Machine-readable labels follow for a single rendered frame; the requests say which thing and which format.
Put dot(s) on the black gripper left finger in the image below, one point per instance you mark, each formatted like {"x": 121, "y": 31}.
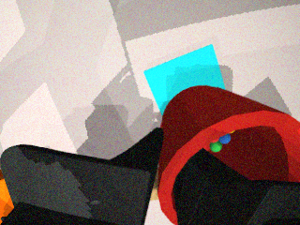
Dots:
{"x": 116, "y": 190}

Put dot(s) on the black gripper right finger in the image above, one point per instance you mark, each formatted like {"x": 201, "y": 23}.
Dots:
{"x": 208, "y": 192}

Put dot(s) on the red cup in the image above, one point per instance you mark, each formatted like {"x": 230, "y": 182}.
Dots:
{"x": 264, "y": 144}

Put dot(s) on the green marble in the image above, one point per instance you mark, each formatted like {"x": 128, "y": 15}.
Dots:
{"x": 215, "y": 146}

